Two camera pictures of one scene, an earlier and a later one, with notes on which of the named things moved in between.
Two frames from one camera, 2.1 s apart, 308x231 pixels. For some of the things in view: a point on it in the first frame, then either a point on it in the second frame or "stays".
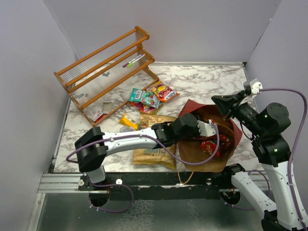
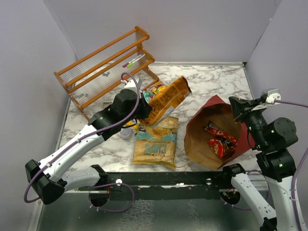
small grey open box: x=107 y=107 stays
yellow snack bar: x=127 y=121 stays
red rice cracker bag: x=210 y=147 to x=224 y=148
